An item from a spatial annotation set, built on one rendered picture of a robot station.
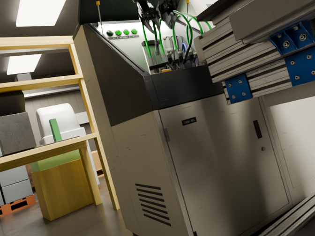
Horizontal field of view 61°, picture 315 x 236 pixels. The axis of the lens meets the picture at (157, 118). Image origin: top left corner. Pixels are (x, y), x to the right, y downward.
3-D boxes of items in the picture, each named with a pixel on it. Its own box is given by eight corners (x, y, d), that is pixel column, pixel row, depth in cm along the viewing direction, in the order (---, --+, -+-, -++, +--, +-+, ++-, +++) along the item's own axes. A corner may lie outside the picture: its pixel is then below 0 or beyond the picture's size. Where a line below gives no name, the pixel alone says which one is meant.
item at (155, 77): (160, 108, 118) (150, 74, 118) (156, 110, 121) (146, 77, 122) (252, 84, 148) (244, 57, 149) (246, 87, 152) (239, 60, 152)
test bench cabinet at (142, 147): (202, 287, 114) (152, 110, 115) (145, 249, 164) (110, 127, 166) (297, 218, 149) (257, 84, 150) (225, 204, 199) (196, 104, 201)
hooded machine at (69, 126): (51, 199, 436) (27, 114, 439) (88, 185, 472) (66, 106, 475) (63, 204, 370) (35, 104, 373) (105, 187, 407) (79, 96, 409)
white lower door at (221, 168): (201, 261, 115) (158, 110, 116) (198, 259, 117) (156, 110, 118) (289, 202, 147) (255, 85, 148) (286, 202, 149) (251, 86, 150)
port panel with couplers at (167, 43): (173, 71, 186) (161, 29, 187) (170, 73, 189) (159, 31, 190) (187, 69, 193) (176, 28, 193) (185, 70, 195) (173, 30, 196)
